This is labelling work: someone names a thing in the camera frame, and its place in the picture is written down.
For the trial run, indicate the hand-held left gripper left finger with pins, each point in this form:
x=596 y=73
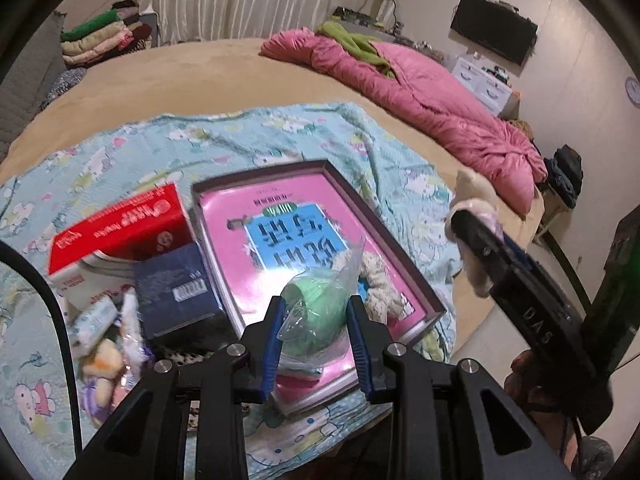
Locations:
x=272 y=345

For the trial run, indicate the clear plastic packet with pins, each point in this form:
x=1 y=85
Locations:
x=92 y=320

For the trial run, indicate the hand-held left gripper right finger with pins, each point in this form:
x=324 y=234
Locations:
x=358 y=345

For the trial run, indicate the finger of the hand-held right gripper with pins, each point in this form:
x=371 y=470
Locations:
x=475 y=240
x=517 y=252

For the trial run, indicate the beige plush toy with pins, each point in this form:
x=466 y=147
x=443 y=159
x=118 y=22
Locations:
x=472 y=185

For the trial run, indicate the green blanket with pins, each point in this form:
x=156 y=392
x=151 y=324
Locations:
x=360 y=45

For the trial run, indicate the dark clothes pile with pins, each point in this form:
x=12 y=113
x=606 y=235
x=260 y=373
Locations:
x=565 y=170

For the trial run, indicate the person's right hand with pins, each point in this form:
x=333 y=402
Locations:
x=530 y=380

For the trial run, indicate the white curtain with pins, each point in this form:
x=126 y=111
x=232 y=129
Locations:
x=240 y=0

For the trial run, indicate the light blue printed blanket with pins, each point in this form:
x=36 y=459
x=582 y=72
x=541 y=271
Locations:
x=200 y=135

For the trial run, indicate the red tissue box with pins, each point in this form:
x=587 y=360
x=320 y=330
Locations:
x=115 y=230

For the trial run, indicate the white drawer cabinet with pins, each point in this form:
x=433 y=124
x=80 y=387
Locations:
x=480 y=82

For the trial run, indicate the black television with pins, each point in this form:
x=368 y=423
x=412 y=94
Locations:
x=492 y=27

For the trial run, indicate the beige fluffy scrunchie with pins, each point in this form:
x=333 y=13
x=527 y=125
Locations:
x=380 y=285

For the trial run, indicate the dark patterned cloth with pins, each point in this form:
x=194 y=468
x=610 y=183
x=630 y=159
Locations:
x=65 y=85

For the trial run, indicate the dark blue box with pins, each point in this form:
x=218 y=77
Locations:
x=175 y=285

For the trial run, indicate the grey quilted sofa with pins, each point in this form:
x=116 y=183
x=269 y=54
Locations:
x=30 y=75

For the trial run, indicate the cluttered desk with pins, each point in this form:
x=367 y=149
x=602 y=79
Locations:
x=360 y=14

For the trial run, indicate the stack of folded clothes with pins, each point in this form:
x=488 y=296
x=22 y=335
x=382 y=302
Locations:
x=100 y=35

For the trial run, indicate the pink book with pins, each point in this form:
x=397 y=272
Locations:
x=235 y=240

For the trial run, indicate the round beige bed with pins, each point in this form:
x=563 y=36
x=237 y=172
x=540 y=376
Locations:
x=200 y=75

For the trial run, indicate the wall clock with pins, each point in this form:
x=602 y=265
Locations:
x=634 y=90

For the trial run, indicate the white snack packet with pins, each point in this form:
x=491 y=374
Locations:
x=132 y=330

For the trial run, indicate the green item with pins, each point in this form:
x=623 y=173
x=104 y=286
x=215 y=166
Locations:
x=312 y=305

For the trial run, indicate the pink quilt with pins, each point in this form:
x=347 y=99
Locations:
x=440 y=100

